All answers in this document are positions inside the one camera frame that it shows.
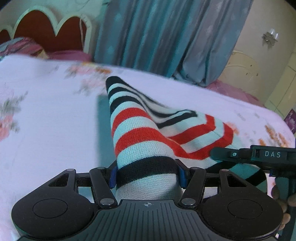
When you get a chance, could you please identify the crystal wall lamp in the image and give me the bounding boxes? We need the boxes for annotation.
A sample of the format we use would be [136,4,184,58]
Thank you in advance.
[262,29,279,49]

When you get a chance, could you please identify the pink blanket on far bed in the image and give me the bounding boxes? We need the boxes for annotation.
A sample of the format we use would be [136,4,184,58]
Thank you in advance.
[206,80,264,108]

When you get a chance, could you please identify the right hand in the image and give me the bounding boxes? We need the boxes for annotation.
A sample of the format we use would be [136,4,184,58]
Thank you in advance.
[271,185,295,230]

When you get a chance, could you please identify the blue patterned curtain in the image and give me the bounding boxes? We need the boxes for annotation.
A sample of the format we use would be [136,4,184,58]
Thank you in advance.
[94,0,252,87]

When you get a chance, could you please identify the purple poster on wardrobe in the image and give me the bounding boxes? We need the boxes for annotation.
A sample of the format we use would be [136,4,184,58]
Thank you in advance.
[284,109,296,134]

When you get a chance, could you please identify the maroon pillow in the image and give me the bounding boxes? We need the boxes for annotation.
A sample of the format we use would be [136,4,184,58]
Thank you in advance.
[1,37,92,62]

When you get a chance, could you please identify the floral pink bed sheet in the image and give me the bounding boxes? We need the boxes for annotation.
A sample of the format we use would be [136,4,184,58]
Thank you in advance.
[1,55,295,240]

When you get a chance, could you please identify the cream round headboard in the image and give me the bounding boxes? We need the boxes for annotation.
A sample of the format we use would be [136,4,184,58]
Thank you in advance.
[218,51,263,104]

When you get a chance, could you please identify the striped knit sweater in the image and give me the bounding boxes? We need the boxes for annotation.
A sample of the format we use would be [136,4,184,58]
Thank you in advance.
[106,76,267,200]

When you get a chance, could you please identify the red heart-shaped headboard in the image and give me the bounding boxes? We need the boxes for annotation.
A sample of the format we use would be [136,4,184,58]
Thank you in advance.
[1,6,92,54]

